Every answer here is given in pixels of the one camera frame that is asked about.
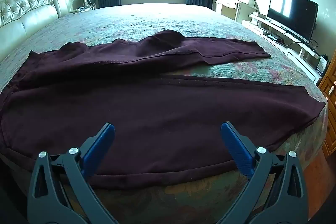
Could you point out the wooden cabinet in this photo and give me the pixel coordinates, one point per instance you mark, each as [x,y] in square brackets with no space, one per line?
[329,108]

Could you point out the black flat screen television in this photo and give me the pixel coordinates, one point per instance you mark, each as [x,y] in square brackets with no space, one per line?
[291,15]

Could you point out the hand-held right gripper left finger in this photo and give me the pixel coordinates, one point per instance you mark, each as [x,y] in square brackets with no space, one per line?
[101,144]

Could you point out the dark maroon pants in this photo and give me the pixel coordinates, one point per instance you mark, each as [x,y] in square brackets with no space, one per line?
[157,108]

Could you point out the cream dressing table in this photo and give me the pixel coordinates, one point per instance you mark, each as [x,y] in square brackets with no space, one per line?
[231,7]

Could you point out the black set-top box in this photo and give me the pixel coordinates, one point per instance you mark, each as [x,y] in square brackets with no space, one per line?
[273,37]

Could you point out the small black labelled device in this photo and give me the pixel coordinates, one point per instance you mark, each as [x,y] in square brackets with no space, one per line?
[322,64]

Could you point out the bed with floral bedspread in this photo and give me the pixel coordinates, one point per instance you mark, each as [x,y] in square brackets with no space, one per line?
[131,20]

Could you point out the white television stand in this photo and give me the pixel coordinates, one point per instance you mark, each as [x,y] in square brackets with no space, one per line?
[296,52]

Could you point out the cream tufted leather headboard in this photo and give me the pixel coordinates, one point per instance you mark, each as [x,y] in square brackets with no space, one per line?
[26,11]

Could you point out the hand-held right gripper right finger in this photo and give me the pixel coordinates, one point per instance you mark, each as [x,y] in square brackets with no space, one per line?
[235,144]

